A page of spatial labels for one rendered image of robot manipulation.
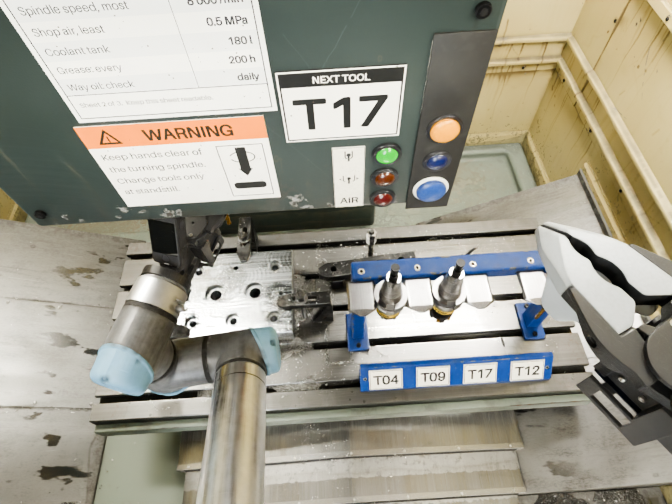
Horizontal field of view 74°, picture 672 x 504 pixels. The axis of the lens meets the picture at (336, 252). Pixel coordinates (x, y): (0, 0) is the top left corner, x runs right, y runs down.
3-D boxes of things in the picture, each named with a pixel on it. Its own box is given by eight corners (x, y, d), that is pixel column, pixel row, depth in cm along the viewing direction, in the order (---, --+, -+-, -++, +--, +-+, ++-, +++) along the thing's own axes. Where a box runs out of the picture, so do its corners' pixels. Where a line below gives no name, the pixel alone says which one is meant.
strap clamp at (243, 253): (256, 278, 123) (245, 249, 110) (244, 278, 123) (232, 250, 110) (258, 238, 130) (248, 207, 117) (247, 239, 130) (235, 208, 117)
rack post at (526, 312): (545, 339, 111) (602, 284, 86) (524, 340, 111) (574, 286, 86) (533, 303, 116) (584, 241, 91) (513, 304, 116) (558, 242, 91)
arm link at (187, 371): (218, 391, 73) (198, 375, 63) (149, 402, 72) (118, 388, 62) (217, 344, 76) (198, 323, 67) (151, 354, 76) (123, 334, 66)
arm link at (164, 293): (115, 295, 60) (170, 308, 59) (130, 265, 62) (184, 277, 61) (139, 314, 67) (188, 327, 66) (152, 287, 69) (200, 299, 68)
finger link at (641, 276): (520, 258, 38) (610, 345, 33) (546, 216, 33) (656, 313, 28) (546, 240, 38) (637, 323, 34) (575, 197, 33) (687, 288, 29)
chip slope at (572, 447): (654, 486, 118) (724, 477, 96) (391, 503, 118) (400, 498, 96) (550, 216, 165) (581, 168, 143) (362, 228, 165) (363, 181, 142)
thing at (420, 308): (436, 312, 83) (436, 310, 82) (407, 314, 83) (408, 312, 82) (429, 279, 86) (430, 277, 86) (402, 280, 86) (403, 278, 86)
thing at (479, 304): (495, 308, 83) (496, 306, 82) (466, 310, 83) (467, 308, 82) (486, 275, 86) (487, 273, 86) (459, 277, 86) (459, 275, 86)
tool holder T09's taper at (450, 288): (459, 279, 84) (467, 261, 78) (463, 300, 82) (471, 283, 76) (436, 280, 84) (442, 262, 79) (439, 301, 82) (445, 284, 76)
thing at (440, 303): (461, 281, 87) (463, 275, 85) (466, 310, 84) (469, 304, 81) (428, 282, 87) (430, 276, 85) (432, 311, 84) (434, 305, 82)
